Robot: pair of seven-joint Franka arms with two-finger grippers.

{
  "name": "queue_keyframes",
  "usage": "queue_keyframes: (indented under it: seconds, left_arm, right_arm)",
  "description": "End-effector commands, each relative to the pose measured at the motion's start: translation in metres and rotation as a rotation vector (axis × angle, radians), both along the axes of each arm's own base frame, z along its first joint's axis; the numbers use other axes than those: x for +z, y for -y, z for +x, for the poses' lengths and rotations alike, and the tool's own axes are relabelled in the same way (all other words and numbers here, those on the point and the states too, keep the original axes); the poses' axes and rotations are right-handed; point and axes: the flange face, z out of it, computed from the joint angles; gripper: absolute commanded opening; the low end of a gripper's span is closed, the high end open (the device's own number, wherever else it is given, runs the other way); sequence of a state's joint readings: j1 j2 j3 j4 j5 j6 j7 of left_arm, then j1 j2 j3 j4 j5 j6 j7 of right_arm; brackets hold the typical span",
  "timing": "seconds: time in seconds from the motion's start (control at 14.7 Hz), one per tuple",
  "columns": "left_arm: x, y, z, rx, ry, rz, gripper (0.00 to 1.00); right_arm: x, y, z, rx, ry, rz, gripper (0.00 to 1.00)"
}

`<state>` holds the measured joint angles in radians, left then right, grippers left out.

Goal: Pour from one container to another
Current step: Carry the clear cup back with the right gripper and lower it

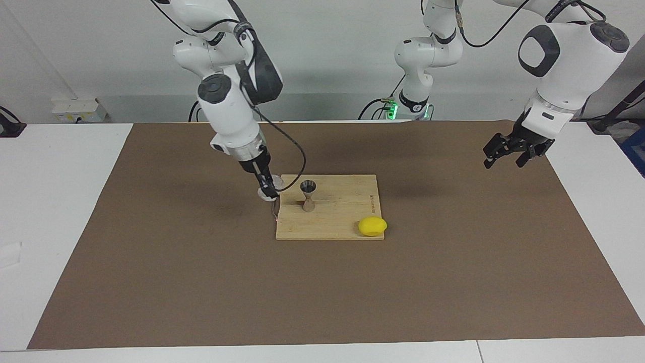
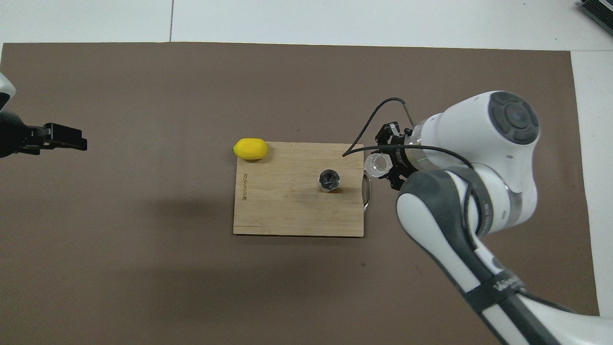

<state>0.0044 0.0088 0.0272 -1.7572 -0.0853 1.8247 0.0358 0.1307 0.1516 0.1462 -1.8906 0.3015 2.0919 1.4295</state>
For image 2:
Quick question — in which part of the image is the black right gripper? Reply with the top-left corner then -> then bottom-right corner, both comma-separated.
376,123 -> 420,191

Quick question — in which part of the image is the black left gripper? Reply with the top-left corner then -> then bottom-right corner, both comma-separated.
0,111 -> 88,158

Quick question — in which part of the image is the clear plastic cup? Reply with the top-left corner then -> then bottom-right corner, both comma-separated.
365,153 -> 389,178

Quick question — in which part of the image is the clear glass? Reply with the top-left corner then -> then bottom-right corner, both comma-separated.
318,169 -> 341,193

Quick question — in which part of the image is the wooden cutting board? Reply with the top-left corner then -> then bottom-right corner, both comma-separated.
233,142 -> 364,237

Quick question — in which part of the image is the yellow lemon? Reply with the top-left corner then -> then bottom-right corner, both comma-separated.
233,138 -> 269,161

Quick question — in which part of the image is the brown table mat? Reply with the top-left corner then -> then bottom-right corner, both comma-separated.
0,42 -> 603,345

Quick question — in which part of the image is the grey striped device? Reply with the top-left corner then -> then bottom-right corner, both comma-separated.
577,0 -> 613,36

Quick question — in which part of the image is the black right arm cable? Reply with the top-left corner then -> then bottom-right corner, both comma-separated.
342,98 -> 483,236

